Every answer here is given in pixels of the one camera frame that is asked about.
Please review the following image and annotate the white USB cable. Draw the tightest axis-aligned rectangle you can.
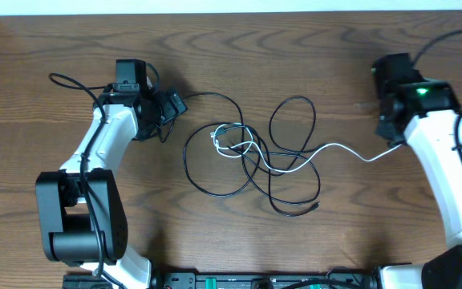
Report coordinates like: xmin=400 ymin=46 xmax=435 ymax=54
xmin=209 ymin=122 xmax=403 ymax=174

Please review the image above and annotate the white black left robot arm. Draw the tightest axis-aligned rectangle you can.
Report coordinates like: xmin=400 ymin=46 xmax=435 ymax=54
xmin=35 ymin=59 xmax=188 ymax=288

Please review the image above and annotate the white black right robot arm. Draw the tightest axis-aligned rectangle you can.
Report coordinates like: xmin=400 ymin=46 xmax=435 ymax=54
xmin=371 ymin=53 xmax=462 ymax=288

